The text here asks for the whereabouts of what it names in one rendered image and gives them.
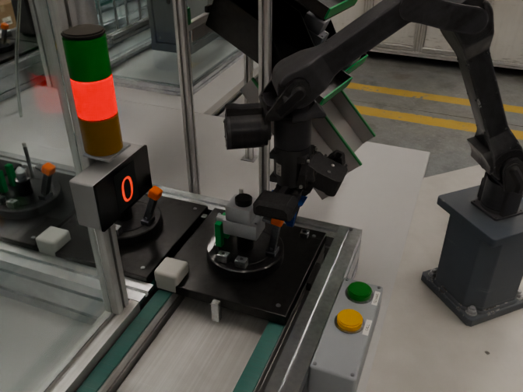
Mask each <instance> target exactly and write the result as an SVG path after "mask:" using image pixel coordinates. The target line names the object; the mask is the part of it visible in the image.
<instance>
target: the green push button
mask: <svg viewBox="0 0 523 392"><path fill-rule="evenodd" d="M347 293H348V296H349V297H350V298H351V299H353V300H356V301H359V302H364V301H367V300H368V299H369V298H370V297H371V293H372V289H371V287H370V286H369V285H368V284H366V283H364V282H353V283H351V284H350V285H349V286H348V291H347Z"/></svg>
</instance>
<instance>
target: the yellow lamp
mask: <svg viewBox="0 0 523 392"><path fill-rule="evenodd" d="M78 120H79V127H80V131H81V136H82V143H83V147H84V150H85V152H86V153H87V154H89V155H91V156H109V155H112V154H115V153H116V152H119V151H120V150H121V149H122V148H123V141H122V136H121V126H120V121H119V116H118V112H117V113H116V114H115V115H114V116H113V117H110V118H108V119H105V120H101V121H86V120H83V119H81V118H79V117H78Z"/></svg>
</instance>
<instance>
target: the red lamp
mask: <svg viewBox="0 0 523 392"><path fill-rule="evenodd" d="M70 81H71V85H72V92H73V96H74V101H75V108H76V112H77V116H78V117H79V118H81V119H83V120H86V121H101V120H105V119H108V118H110V117H113V116H114V115H115V114H116V113H117V112H118V107H117V101H116V96H115V91H114V82H113V76H112V74H111V75H110V76H109V77H108V78H106V79H103V80H100V81H96V82H77V81H74V80H72V79H70Z"/></svg>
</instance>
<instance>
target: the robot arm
mask: <svg viewBox="0 0 523 392"><path fill-rule="evenodd" d="M411 22H412V23H421V24H423V25H427V26H432V27H435V28H438V29H440V31H441V32H442V34H443V36H444V38H445V39H446V41H447V42H448V43H449V45H450V46H451V48H452V49H453V51H454V52H455V54H456V56H457V60H458V63H459V67H460V70H461V73H462V78H463V81H464V84H465V88H466V92H467V95H468V98H469V102H470V105H471V108H472V113H473V116H474V119H475V122H476V128H477V130H476V134H475V136H474V137H471V138H468V139H467V141H468V143H469V145H470V147H471V157H472V158H473V159H474V160H475V161H476V162H477V163H478V164H479V165H480V166H481V167H482V168H483V169H484V170H485V171H486V172H485V175H484V177H483V178H482V180H481V184H480V187H479V193H478V196H477V197H478V198H477V199H473V200H471V204H473V205H474V206H476V207H477V208H478V209H479V210H480V211H482V212H483V213H485V214H486V215H488V216H489V217H490V218H491V219H492V220H494V221H500V220H503V219H508V218H510V217H514V216H516V215H521V214H523V209H521V208H519V206H520V203H521V199H522V196H523V148H522V147H521V144H520V143H519V141H518V140H517V139H516V138H515V136H514V134H513V133H512V131H511V130H510V128H509V127H508V124H507V118H506V115H505V112H504V106H503V103H502V99H501V96H500V89H499V86H498V83H497V77H496V74H495V71H494V67H493V62H492V58H491V54H490V45H491V42H492V39H493V35H494V21H493V8H492V6H491V4H490V3H489V2H488V1H487V0H382V1H381V2H379V3H378V4H376V5H375V6H374V7H373V8H371V9H369V10H368V11H367V12H365V13H364V14H363V15H361V16H360V17H358V18H357V19H355V20H354V21H352V22H351V23H350V24H349V25H347V26H345V27H344V28H343V29H341V30H340V31H339V32H338V33H336V34H334V35H333V36H332V37H330V38H328V39H327V40H326V41H325V42H323V43H321V44H319V45H317V46H315V47H310V48H308V49H304V50H301V51H298V52H297V53H294V54H291V55H290V56H288V57H286V58H284V59H282V60H281V61H279V62H278V63H277V64H276V65H275V67H274V68H273V71H272V79H271V80H270V81H269V83H268V85H267V86H266V87H265V88H264V89H263V91H262V92H261V94H260V95H259V97H258V98H259V100H260V103H244V104H238V103H227V104H226V105H225V109H226V111H225V119H224V121H223V123H224V131H225V136H224V137H225V139H226V149H227V150H228V149H249V148H259V147H264V146H265V145H268V141H269V140H271V136H272V130H271V121H274V148H273V149H272V151H271V152H270V153H269V158H270V159H274V171H273V172H272V174H271V175H270V181H271V182H275V183H277V184H276V188H275V189H274V190H272V191H267V190H264V191H263V192H261V193H260V195H259V196H258V198H257V199H256V200H255V202H254V203H253V212H254V214H256V215H260V216H264V217H268V218H271V219H278V220H282V221H284V222H285V223H286V225H287V226H290V227H293V226H294V224H295V221H296V219H297V214H298V212H299V209H300V207H301V206H302V205H303V204H304V202H305V201H306V199H307V197H306V195H308V194H310V192H311V191H312V189H313V187H314V188H316V189H318V190H319V191H322V192H324V193H325V194H326V195H328V196H330V197H334V196H335V195H336V193H337V191H338V189H339V187H340V186H341V184H342V182H343V180H344V178H345V175H346V173H347V171H348V169H347V166H348V165H347V164H346V165H345V163H346V160H345V153H344V152H341V151H339V150H338V149H336V150H335V151H334V152H332V153H331V154H329V156H327V155H326V154H325V155H323V154H322V153H321V152H317V150H318V147H316V146H314V145H312V144H311V129H312V119H314V118H324V117H326V113H325V111H324V110H323V108H322V106H321V105H320V104H319V103H317V102H316V100H315V99H316V98H317V97H318V96H319V95H320V94H322V93H323V92H324V91H325V90H326V88H327V87H328V85H329V83H330V82H331V81H332V79H333V78H334V77H335V75H336V74H338V73H339V72H340V71H341V70H342V69H343V68H345V67H346V66H347V65H349V64H351V63H352V62H353V61H355V60H356V59H357V58H359V57H361V56H362V55H363V54H365V53H367V52H368V51H369V50H371V49H372V48H373V47H375V46H377V45H378V44H379V43H381V42H382V41H384V40H385V39H387V38H388V37H390V36H391V35H392V34H394V33H395V32H397V31H398V30H400V29H401V28H403V27H404V26H406V25H407V24H408V23H411ZM276 97H278V99H277V100H276Z"/></svg>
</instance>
